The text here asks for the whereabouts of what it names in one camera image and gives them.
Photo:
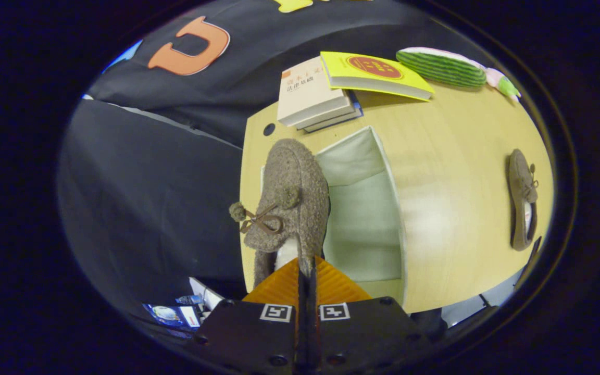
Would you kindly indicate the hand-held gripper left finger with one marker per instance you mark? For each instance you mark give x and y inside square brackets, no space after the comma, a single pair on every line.
[258,338]

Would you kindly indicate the watermelon slice plush cushion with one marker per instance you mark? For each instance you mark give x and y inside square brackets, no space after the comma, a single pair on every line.
[443,67]

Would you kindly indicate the brown fuzzy slipper shoe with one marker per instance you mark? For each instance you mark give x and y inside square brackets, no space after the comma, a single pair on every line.
[520,177]
[300,177]

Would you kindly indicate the blue book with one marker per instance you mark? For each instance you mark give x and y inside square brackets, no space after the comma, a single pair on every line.
[354,104]

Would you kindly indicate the white paper box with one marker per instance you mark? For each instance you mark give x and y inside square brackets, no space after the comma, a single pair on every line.
[206,294]

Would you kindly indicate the pale green fabric storage box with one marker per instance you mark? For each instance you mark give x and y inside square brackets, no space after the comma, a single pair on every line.
[362,229]

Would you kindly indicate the black backdrop cloth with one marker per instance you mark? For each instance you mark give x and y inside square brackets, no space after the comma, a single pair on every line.
[149,182]

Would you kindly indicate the beige book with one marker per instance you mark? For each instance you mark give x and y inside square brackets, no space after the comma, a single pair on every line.
[305,91]

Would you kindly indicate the white book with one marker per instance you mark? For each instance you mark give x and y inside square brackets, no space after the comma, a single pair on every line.
[331,117]

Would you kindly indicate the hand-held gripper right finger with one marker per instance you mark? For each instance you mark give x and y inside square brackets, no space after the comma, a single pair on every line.
[362,338]

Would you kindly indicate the dark metal frame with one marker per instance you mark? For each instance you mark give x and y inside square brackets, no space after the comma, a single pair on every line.
[532,255]

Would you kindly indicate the pink and green plush toy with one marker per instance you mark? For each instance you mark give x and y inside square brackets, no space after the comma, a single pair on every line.
[503,83]

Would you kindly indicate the yellow book with red emblem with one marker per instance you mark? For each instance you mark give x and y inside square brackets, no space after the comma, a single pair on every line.
[373,73]

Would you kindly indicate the blue printed packet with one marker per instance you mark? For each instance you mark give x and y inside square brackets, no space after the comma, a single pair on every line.
[170,314]

